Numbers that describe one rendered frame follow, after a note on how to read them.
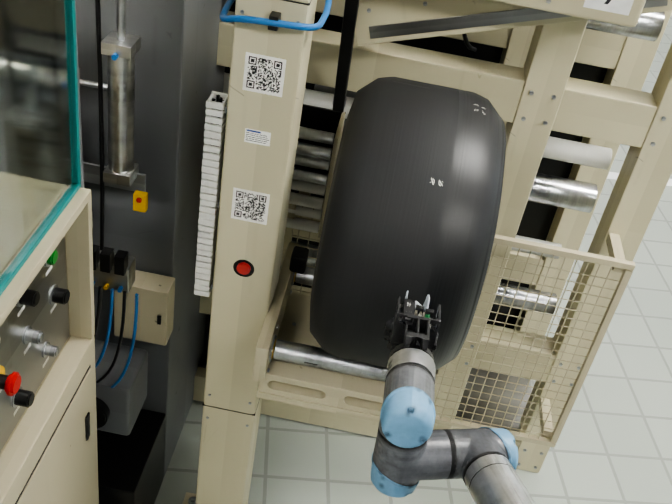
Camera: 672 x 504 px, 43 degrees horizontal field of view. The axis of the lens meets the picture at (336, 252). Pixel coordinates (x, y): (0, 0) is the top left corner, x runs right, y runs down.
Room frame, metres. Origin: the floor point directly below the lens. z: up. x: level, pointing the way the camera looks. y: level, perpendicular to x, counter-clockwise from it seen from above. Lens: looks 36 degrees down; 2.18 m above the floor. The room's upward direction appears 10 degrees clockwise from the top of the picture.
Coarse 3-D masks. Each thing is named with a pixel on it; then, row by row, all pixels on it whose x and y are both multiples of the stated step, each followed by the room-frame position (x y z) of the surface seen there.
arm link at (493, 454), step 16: (448, 432) 0.91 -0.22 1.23; (464, 432) 0.92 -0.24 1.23; (480, 432) 0.92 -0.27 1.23; (496, 432) 0.92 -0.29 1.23; (464, 448) 0.89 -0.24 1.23; (480, 448) 0.88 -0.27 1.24; (496, 448) 0.89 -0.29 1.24; (512, 448) 0.91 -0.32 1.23; (464, 464) 0.87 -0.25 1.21; (480, 464) 0.85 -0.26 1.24; (496, 464) 0.85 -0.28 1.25; (512, 464) 0.89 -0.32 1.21; (464, 480) 0.85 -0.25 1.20; (480, 480) 0.82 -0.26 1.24; (496, 480) 0.81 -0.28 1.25; (512, 480) 0.82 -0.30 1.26; (480, 496) 0.80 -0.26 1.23; (496, 496) 0.79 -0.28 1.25; (512, 496) 0.78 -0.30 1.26; (528, 496) 0.79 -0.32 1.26
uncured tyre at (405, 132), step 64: (384, 128) 1.40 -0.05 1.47; (448, 128) 1.42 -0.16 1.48; (384, 192) 1.29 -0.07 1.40; (448, 192) 1.31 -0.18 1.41; (320, 256) 1.27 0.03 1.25; (384, 256) 1.23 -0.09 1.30; (448, 256) 1.24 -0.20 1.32; (320, 320) 1.25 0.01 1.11; (384, 320) 1.21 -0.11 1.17; (448, 320) 1.21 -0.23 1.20
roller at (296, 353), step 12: (276, 348) 1.36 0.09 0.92; (288, 348) 1.36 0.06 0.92; (300, 348) 1.37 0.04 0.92; (312, 348) 1.38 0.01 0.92; (288, 360) 1.35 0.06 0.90; (300, 360) 1.35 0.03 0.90; (312, 360) 1.35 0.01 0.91; (324, 360) 1.36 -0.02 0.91; (336, 360) 1.36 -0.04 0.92; (348, 360) 1.36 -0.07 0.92; (348, 372) 1.35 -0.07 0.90; (360, 372) 1.35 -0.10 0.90; (372, 372) 1.35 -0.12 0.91
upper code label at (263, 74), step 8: (248, 56) 1.43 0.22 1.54; (256, 56) 1.43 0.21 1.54; (264, 56) 1.43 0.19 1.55; (248, 64) 1.43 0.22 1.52; (256, 64) 1.43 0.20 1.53; (264, 64) 1.43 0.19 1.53; (272, 64) 1.43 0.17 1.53; (280, 64) 1.43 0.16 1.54; (248, 72) 1.43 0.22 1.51; (256, 72) 1.43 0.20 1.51; (264, 72) 1.43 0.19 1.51; (272, 72) 1.43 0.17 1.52; (280, 72) 1.43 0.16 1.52; (248, 80) 1.43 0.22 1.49; (256, 80) 1.43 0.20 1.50; (264, 80) 1.43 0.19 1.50; (272, 80) 1.43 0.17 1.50; (280, 80) 1.43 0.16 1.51; (248, 88) 1.43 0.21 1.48; (256, 88) 1.43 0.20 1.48; (264, 88) 1.43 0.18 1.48; (272, 88) 1.43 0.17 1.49; (280, 88) 1.43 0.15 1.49; (280, 96) 1.43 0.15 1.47
